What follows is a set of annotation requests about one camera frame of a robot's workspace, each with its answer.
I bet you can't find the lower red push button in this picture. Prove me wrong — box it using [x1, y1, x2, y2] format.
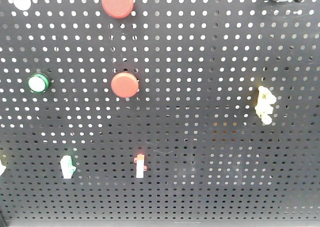
[111, 72, 139, 98]

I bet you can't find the red push button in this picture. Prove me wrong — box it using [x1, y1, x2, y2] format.
[111, 72, 139, 98]
[101, 0, 134, 19]

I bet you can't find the upper red push button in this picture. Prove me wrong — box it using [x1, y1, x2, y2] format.
[101, 0, 134, 19]

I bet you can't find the green illuminated push button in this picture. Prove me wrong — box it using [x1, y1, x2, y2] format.
[27, 72, 50, 93]

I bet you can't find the black perforated pegboard panel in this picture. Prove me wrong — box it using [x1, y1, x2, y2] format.
[0, 0, 320, 225]

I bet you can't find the white rocker switch red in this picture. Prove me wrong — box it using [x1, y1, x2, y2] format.
[134, 154, 147, 179]

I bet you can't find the yellow toggle switch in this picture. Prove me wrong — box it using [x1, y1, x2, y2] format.
[254, 86, 277, 125]

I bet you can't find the white rocker switch green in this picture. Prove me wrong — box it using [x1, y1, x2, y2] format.
[60, 155, 76, 179]

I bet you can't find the white rocker switch yellow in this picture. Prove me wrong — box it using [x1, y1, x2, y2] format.
[0, 155, 7, 176]

